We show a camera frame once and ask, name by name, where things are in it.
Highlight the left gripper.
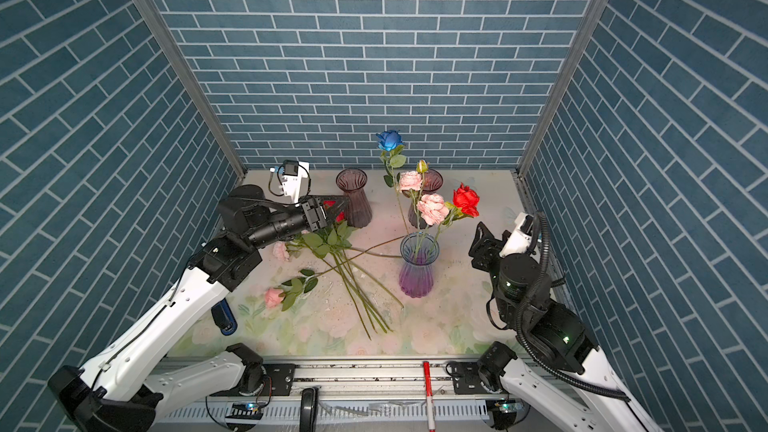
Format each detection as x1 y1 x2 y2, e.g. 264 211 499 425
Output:
244 194 348 253

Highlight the red rose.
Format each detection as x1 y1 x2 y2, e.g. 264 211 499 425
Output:
435 183 480 241

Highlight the pink carnation spray stem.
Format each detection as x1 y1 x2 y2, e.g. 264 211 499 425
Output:
397 159 449 265

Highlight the purple blue gradient vase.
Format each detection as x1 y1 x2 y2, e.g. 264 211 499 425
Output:
398 232 440 298

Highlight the blue rose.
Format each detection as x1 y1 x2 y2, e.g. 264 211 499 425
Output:
376 130 408 232

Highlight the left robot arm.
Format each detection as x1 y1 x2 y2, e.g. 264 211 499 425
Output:
48 185 349 431

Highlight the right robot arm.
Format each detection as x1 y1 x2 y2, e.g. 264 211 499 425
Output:
445 213 660 431

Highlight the dark purple glass vase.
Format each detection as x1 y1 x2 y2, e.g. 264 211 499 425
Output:
336 168 373 229

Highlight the pink glass vase with ribbon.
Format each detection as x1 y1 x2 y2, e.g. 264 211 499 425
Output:
408 169 443 229

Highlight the red carnation stem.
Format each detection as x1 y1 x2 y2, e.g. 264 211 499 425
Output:
321 196 349 223

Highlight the pink rose on table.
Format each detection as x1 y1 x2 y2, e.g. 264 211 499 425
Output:
264 231 394 319

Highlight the blue black handheld device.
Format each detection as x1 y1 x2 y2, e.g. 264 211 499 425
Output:
210 299 238 336

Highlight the red white marker pen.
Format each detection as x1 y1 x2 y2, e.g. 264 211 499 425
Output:
422 361 436 432

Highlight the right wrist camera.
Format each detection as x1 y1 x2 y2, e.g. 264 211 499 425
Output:
499 212 536 258

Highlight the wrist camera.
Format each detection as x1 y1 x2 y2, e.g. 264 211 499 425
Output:
499 212 536 258
268 159 311 203

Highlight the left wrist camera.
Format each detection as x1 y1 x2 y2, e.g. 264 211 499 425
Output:
268 159 311 203

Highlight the aluminium mounting rail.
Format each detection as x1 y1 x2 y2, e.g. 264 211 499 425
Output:
146 356 607 403

